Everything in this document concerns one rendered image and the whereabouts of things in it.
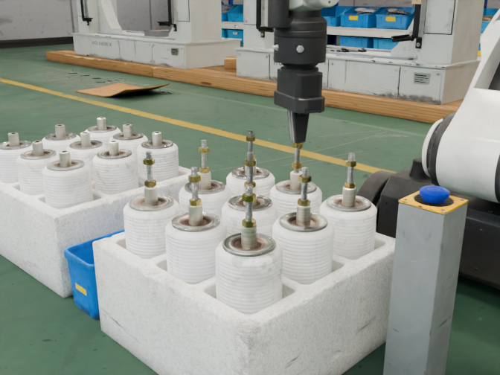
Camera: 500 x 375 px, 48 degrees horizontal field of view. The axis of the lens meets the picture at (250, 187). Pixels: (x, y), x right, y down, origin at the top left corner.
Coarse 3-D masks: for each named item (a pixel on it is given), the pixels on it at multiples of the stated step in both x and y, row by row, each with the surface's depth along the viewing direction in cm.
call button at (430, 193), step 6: (426, 186) 79; (432, 186) 79; (438, 186) 79; (420, 192) 78; (426, 192) 77; (432, 192) 77; (438, 192) 77; (444, 192) 77; (426, 198) 77; (432, 198) 77; (438, 198) 76; (444, 198) 77
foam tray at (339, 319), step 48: (384, 240) 98; (144, 288) 88; (192, 288) 82; (288, 288) 83; (336, 288) 84; (384, 288) 95; (144, 336) 92; (192, 336) 81; (240, 336) 73; (288, 336) 78; (336, 336) 87; (384, 336) 99
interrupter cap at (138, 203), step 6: (138, 198) 97; (144, 198) 97; (162, 198) 97; (168, 198) 97; (132, 204) 94; (138, 204) 94; (144, 204) 95; (162, 204) 94; (168, 204) 94; (138, 210) 92; (144, 210) 92; (150, 210) 92; (156, 210) 92
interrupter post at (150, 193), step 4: (144, 188) 94; (148, 188) 93; (152, 188) 93; (156, 188) 94; (144, 192) 94; (148, 192) 94; (152, 192) 94; (156, 192) 94; (144, 196) 94; (148, 196) 94; (152, 196) 94; (156, 196) 94; (148, 200) 94; (152, 200) 94; (156, 200) 95; (148, 204) 94; (152, 204) 94; (156, 204) 95
